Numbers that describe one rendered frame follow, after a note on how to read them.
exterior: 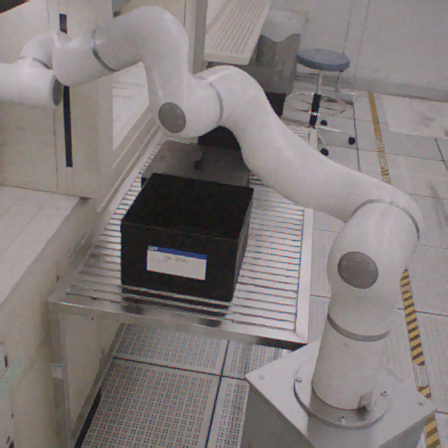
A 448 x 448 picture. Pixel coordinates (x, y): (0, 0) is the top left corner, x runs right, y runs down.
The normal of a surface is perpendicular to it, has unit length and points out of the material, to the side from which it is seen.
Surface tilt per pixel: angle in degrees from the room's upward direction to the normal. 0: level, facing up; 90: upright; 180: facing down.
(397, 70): 90
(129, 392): 0
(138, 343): 0
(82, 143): 90
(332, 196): 102
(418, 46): 90
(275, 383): 0
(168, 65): 45
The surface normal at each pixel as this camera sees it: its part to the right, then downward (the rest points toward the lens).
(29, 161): -0.15, 0.51
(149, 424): 0.09, -0.85
